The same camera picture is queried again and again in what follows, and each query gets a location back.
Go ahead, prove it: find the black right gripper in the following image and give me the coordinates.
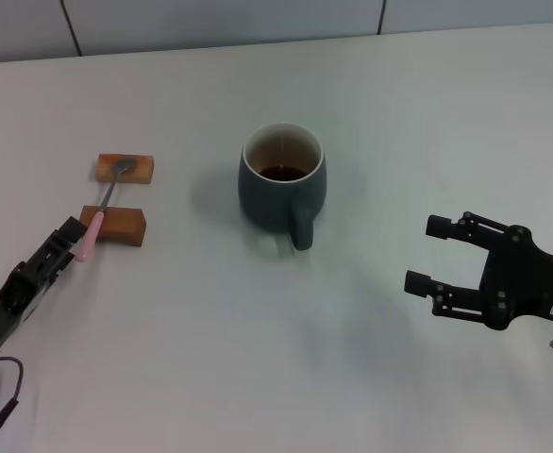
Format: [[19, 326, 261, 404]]
[[404, 211, 553, 331]]

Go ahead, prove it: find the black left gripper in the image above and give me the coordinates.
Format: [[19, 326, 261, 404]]
[[0, 216, 90, 368]]

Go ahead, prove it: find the pink handled metal spoon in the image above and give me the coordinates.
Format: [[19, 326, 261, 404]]
[[73, 159, 138, 263]]

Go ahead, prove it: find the grey ceramic cup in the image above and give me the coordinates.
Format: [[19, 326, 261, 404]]
[[237, 121, 327, 252]]

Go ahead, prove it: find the light wooden block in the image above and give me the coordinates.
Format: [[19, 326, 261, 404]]
[[94, 153, 157, 185]]

